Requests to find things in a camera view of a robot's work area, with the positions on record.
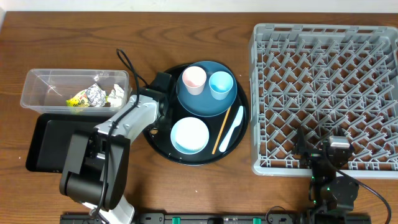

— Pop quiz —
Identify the light blue bowl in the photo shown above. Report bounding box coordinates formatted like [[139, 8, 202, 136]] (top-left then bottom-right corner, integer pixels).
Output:
[[170, 117, 210, 155]]

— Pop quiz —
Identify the dark blue plate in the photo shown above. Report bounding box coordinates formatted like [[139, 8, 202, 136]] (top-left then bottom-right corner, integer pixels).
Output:
[[177, 61, 238, 117]]

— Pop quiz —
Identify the white tissue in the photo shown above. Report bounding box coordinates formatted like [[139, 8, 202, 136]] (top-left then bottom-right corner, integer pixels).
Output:
[[106, 84, 124, 107]]

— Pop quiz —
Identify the black rectangular tray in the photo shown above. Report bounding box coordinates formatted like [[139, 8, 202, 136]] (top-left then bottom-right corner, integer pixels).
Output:
[[25, 113, 108, 173]]

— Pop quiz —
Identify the round black serving tray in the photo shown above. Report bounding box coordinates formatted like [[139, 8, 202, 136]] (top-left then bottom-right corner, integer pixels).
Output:
[[143, 63, 249, 166]]

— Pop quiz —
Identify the wooden chopstick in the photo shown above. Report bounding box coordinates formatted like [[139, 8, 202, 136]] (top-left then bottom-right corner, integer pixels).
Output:
[[212, 107, 231, 155]]

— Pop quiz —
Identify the clear plastic bin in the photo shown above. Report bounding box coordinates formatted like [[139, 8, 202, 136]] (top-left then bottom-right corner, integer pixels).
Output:
[[20, 68, 131, 117]]

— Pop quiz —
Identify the white plastic knife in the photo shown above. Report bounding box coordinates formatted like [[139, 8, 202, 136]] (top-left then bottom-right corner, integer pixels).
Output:
[[219, 106, 244, 152]]

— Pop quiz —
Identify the pink plastic cup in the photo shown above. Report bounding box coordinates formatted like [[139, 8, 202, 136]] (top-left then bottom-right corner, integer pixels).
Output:
[[182, 66, 207, 95]]

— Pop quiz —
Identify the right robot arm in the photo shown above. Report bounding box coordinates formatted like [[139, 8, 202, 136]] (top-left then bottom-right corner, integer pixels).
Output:
[[292, 128, 359, 223]]

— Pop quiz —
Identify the light blue plastic cup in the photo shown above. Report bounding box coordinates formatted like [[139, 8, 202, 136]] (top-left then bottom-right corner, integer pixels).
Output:
[[209, 71, 234, 100]]

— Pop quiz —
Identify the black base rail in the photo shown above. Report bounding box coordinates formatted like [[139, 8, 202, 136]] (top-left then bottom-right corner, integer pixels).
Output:
[[59, 213, 372, 224]]

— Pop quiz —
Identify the yellow foil snack wrapper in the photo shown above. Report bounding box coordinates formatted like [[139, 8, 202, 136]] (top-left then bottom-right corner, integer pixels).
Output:
[[66, 83, 107, 108]]

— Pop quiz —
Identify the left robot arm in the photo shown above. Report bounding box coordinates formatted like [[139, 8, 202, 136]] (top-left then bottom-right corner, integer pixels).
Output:
[[59, 88, 170, 223]]

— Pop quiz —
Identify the grey plastic dishwasher rack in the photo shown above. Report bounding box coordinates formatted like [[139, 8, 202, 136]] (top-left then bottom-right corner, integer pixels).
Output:
[[249, 23, 397, 179]]

